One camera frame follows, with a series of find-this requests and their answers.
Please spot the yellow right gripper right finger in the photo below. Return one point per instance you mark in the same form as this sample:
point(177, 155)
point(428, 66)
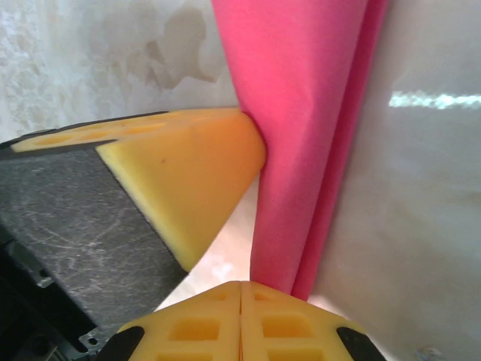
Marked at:
point(251, 338)

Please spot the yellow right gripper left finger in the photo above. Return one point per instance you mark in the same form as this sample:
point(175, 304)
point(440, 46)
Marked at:
point(229, 338)

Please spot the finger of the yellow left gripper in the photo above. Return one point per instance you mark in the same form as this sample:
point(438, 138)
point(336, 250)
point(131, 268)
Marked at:
point(112, 129)
point(180, 188)

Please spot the pink cloth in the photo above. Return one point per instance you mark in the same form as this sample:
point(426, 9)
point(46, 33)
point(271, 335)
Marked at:
point(293, 113)

